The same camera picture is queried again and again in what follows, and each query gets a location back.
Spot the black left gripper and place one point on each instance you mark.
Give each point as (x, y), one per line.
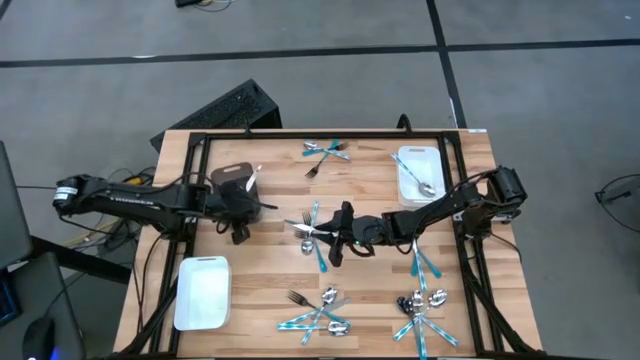
(220, 207)

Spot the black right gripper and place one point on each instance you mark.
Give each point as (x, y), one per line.
(372, 230)

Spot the dark grey plastic bin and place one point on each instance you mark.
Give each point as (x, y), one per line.
(231, 166)

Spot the white plastic bin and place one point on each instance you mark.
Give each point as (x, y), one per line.
(202, 295)
(425, 165)

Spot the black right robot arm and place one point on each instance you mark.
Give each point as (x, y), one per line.
(440, 207)

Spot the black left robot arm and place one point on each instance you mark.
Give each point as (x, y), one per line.
(130, 202)

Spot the silver mounting plate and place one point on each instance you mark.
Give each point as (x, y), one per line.
(457, 216)

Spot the black clamp on table edge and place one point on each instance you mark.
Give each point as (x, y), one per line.
(404, 125)

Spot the black desk bar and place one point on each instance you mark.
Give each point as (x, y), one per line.
(80, 260)

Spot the grey side desk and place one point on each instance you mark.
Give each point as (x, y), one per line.
(50, 295)

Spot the black floor power strip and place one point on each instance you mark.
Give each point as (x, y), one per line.
(187, 2)

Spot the dark side monitor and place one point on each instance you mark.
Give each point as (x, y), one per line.
(12, 210)

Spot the black computer mouse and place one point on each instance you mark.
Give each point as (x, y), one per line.
(39, 340)

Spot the black aluminium table frame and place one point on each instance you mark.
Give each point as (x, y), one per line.
(325, 135)

